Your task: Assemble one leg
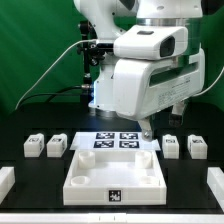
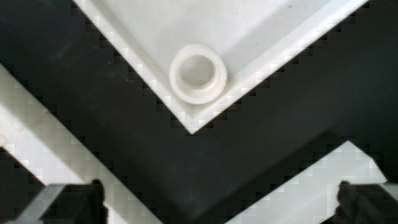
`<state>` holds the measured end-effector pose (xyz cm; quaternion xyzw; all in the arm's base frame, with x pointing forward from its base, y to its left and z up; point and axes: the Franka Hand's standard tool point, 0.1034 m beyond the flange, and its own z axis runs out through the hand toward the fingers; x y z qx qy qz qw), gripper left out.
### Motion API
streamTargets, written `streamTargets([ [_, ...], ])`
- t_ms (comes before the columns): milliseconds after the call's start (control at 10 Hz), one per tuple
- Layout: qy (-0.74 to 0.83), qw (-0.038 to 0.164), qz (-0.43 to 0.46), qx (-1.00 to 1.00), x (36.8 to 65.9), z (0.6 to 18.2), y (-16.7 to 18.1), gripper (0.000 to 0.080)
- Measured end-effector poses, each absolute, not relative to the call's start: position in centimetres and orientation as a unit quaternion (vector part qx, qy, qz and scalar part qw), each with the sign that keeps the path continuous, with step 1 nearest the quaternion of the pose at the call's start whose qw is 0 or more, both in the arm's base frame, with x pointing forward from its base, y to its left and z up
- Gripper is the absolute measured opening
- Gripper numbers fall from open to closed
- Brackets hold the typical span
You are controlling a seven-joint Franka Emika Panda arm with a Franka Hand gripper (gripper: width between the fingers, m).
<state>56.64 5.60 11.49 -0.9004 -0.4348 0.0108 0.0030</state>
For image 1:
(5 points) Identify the black cable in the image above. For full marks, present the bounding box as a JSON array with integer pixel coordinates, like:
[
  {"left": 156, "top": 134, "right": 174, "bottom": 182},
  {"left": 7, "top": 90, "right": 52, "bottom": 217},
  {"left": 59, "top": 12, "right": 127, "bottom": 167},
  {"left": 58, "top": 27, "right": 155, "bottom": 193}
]
[{"left": 16, "top": 84, "right": 94, "bottom": 109}]

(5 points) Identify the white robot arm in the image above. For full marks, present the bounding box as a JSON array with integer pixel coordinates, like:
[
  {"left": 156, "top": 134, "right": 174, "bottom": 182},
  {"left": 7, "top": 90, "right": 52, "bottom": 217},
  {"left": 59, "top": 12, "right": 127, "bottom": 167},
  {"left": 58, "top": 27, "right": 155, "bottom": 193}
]
[{"left": 73, "top": 0, "right": 224, "bottom": 140}]

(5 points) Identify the white square table top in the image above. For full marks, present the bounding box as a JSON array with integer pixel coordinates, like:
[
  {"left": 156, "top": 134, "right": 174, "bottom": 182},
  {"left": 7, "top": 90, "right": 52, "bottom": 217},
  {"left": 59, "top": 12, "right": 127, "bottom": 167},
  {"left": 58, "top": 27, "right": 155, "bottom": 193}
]
[{"left": 63, "top": 150, "right": 167, "bottom": 205}]

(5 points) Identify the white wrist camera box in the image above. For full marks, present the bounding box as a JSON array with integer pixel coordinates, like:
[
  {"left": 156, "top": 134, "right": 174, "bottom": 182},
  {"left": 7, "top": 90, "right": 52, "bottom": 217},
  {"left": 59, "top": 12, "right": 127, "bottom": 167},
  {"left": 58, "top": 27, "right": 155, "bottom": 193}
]
[{"left": 113, "top": 25, "right": 188, "bottom": 60}]

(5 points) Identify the white sheet with tags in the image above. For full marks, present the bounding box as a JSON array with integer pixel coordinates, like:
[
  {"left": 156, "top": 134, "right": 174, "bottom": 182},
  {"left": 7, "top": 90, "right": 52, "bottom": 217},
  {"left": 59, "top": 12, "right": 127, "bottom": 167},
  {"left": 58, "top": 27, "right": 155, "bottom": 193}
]
[{"left": 70, "top": 132, "right": 160, "bottom": 151}]

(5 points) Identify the white obstacle bar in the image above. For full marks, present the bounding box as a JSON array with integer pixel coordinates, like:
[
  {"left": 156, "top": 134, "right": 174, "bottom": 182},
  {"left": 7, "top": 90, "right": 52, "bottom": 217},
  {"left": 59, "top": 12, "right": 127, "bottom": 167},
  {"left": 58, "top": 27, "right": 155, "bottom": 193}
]
[
  {"left": 0, "top": 167, "right": 15, "bottom": 204},
  {"left": 207, "top": 167, "right": 224, "bottom": 211}
]

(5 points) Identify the white camera cable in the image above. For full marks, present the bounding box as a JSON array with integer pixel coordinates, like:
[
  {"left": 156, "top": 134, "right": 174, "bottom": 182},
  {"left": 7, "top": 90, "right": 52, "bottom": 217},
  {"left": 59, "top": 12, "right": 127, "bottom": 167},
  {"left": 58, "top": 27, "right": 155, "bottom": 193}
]
[{"left": 14, "top": 38, "right": 98, "bottom": 111}]

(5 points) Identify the white obstacle bar left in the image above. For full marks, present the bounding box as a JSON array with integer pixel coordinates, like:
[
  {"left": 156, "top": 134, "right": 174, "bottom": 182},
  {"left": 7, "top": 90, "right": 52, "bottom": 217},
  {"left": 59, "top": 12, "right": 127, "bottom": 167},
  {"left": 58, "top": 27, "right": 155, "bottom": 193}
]
[{"left": 0, "top": 167, "right": 15, "bottom": 204}]

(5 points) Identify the black camera stand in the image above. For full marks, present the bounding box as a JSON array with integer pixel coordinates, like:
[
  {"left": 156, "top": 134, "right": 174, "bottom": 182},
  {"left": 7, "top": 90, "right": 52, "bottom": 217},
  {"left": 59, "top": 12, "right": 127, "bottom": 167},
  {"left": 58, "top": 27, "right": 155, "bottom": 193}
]
[{"left": 77, "top": 20, "right": 113, "bottom": 84}]

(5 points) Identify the white obstacle bar right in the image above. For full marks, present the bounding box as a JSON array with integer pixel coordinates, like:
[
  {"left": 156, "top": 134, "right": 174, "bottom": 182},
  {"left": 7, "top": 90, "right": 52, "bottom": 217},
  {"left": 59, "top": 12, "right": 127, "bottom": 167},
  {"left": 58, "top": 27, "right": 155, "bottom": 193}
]
[{"left": 207, "top": 167, "right": 224, "bottom": 211}]

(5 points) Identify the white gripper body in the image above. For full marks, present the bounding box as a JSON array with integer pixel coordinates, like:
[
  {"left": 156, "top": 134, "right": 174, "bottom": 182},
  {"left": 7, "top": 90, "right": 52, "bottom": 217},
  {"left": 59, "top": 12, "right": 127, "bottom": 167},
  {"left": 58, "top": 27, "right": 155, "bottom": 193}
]
[{"left": 113, "top": 49, "right": 205, "bottom": 120}]

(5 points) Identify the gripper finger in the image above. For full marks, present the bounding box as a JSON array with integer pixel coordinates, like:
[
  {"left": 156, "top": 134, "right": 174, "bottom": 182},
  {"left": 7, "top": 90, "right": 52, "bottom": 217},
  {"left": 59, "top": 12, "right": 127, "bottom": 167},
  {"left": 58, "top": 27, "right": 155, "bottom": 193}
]
[
  {"left": 169, "top": 101, "right": 185, "bottom": 127},
  {"left": 138, "top": 118, "right": 153, "bottom": 141}
]

